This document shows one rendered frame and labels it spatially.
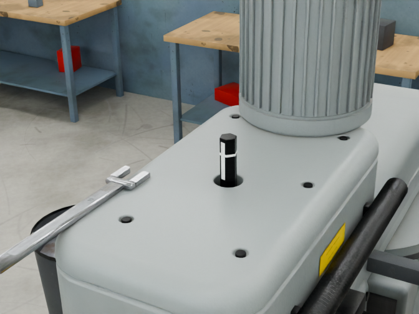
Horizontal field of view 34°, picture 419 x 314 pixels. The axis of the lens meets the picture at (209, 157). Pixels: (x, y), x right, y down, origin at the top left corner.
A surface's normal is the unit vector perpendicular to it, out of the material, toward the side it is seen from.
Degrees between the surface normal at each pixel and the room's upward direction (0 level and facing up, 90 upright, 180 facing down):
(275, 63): 90
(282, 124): 90
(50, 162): 0
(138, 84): 90
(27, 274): 0
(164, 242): 0
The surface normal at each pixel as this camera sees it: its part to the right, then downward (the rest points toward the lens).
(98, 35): -0.48, 0.40
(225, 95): -0.75, 0.30
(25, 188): -0.02, -0.90
